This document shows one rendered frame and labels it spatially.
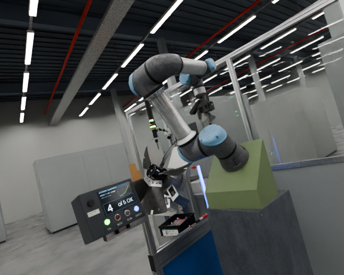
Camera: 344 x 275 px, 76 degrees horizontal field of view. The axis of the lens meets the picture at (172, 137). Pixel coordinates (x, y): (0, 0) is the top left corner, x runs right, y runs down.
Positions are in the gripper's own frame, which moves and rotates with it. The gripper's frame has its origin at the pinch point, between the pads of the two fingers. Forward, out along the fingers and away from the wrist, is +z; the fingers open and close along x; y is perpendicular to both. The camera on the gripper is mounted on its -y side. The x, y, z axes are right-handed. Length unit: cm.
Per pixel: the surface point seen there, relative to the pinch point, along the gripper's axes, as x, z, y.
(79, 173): 138, 11, -583
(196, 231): -23, 60, -12
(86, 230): -84, 31, -10
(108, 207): -74, 25, -7
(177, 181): 8, 36, -48
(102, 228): -79, 32, -6
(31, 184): 147, -1, -1254
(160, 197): -13, 42, -49
